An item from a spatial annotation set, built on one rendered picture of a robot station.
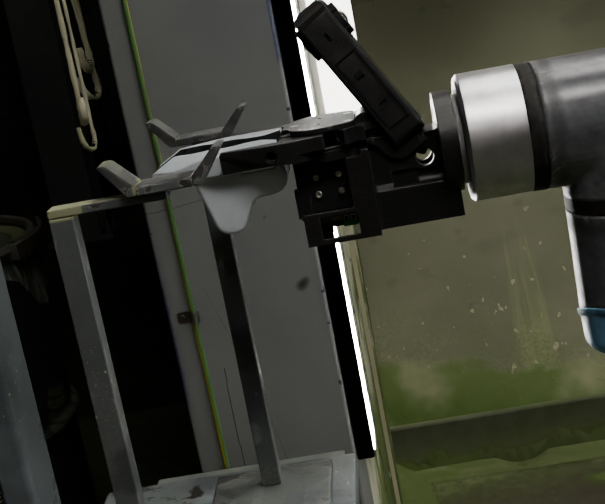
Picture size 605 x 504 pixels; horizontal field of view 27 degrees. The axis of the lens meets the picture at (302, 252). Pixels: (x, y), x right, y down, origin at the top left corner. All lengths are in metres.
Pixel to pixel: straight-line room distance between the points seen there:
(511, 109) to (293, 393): 0.66
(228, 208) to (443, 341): 2.03
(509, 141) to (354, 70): 0.11
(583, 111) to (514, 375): 2.03
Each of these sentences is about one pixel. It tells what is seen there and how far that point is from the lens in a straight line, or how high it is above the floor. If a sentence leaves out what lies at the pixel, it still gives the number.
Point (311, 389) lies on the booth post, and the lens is 1.43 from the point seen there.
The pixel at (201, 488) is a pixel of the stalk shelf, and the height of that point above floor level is 0.79.
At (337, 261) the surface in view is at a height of 0.88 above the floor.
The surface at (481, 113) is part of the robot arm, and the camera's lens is 0.85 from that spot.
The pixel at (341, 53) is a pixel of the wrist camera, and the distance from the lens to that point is 0.86.
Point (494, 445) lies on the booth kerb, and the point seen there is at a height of 0.09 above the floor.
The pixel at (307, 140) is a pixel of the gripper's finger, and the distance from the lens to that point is 0.84.
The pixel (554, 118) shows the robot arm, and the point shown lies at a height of 1.08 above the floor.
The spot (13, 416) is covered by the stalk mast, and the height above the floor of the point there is 0.94.
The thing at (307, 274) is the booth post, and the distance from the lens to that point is 1.39.
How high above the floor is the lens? 1.22
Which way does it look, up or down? 13 degrees down
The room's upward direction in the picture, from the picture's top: 11 degrees counter-clockwise
